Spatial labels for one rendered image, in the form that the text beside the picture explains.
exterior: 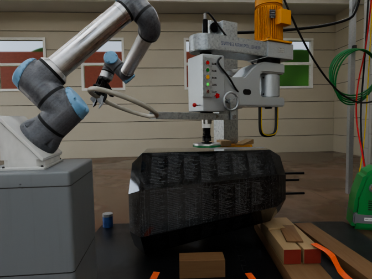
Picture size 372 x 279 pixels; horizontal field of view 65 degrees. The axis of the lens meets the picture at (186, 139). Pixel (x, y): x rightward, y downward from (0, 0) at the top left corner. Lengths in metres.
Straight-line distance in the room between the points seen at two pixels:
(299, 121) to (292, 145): 0.74
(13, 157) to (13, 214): 0.23
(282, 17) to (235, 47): 0.52
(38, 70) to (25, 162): 0.40
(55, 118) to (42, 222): 0.44
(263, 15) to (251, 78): 0.58
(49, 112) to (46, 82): 0.13
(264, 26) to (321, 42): 7.21
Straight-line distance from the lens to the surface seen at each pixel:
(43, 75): 1.45
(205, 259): 2.07
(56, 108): 1.42
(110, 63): 2.04
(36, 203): 1.36
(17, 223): 1.41
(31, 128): 1.45
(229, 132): 3.13
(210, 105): 2.18
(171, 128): 8.42
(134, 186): 2.12
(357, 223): 3.22
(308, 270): 2.12
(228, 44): 2.35
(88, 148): 8.70
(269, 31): 2.72
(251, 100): 2.45
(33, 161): 1.40
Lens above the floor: 1.05
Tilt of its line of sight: 4 degrees down
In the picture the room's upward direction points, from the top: 1 degrees counter-clockwise
